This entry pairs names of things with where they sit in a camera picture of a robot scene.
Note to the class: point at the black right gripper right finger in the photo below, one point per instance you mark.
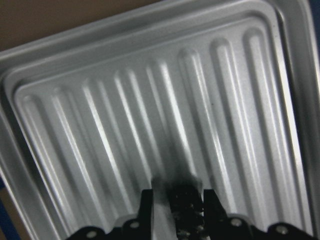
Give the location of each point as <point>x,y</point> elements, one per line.
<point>220,226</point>

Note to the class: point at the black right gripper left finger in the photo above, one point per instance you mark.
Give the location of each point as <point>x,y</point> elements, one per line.
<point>138,228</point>

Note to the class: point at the small black bearing gear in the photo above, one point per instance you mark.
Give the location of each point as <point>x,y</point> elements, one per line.
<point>186,207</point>

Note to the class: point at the silver ribbed metal tray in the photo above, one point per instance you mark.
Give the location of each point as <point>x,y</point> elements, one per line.
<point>224,93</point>

